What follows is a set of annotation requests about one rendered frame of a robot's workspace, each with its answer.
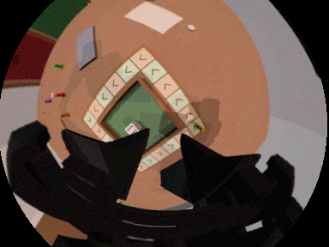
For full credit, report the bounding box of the yellow game pawn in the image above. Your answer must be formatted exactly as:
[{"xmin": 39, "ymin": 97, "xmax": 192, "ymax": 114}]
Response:
[{"xmin": 194, "ymin": 123, "xmax": 203, "ymax": 133}]

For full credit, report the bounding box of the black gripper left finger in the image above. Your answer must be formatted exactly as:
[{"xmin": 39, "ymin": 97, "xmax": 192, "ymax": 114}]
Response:
[{"xmin": 61, "ymin": 128, "xmax": 150, "ymax": 202}]

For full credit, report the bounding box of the white die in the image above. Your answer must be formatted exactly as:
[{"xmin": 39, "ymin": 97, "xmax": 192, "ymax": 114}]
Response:
[{"xmin": 125, "ymin": 120, "xmax": 141, "ymax": 135}]

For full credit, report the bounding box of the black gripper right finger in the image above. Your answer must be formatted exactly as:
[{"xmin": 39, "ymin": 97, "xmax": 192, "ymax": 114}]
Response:
[{"xmin": 179, "ymin": 134, "xmax": 261, "ymax": 205}]

